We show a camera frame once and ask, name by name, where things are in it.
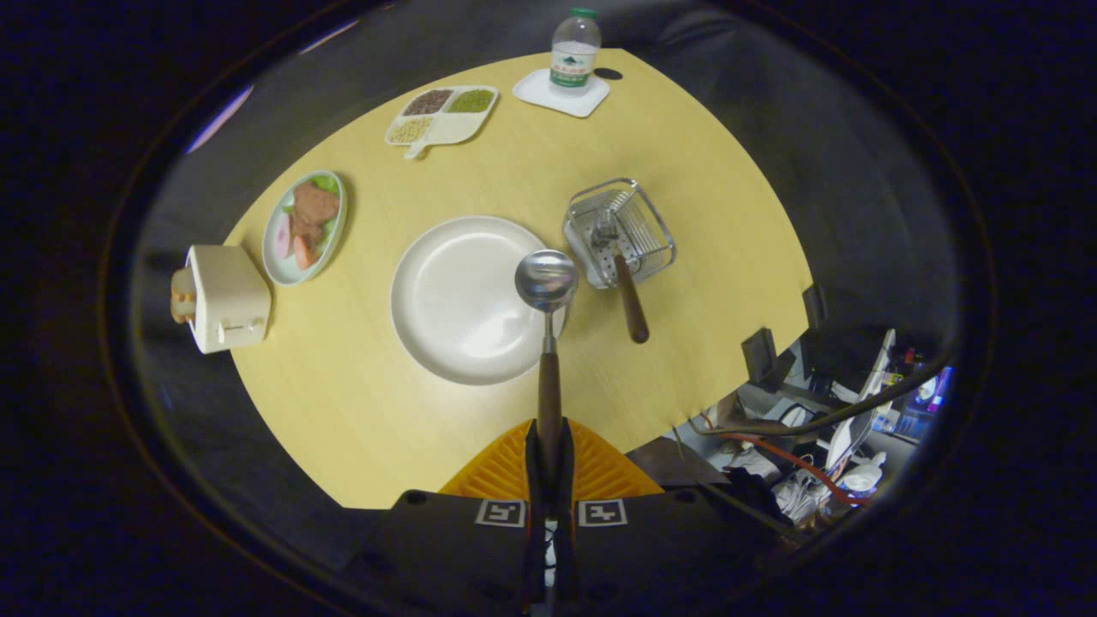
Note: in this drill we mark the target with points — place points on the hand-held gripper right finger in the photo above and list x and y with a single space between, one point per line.
564 514

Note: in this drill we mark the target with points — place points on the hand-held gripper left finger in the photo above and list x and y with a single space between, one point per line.
535 514

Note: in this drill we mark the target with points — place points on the large white plate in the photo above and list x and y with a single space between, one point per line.
454 300

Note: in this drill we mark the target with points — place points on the black table clamp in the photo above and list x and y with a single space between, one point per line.
758 356
815 307

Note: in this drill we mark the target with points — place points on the white plastic jug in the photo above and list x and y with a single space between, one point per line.
864 476

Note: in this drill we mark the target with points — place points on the white slanted panel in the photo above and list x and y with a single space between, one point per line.
861 403

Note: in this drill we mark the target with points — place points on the red sausage slice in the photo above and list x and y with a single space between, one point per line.
304 253

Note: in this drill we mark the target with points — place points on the light green plate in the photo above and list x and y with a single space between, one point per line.
283 272

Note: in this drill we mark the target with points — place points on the pink ham slice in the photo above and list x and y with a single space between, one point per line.
283 236

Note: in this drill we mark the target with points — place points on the white toaster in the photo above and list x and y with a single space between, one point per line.
227 291

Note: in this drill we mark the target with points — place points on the brown meat slice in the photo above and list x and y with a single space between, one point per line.
315 204

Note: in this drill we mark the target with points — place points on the white divided dish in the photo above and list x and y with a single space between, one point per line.
458 128

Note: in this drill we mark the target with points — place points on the pale yellow beans pile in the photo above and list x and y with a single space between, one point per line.
410 129

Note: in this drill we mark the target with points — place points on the toasted bread slice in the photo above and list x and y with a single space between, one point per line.
182 283
183 310

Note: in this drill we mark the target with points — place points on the green beans pile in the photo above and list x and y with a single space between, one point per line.
471 100

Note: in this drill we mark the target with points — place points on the white square coaster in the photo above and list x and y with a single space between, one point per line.
536 90

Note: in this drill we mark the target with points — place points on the dark brown grains pile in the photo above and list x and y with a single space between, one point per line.
427 102

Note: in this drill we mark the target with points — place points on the small black round cap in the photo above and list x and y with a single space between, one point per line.
608 74

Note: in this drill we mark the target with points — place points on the clear plastic water bottle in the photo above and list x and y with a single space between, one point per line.
574 64

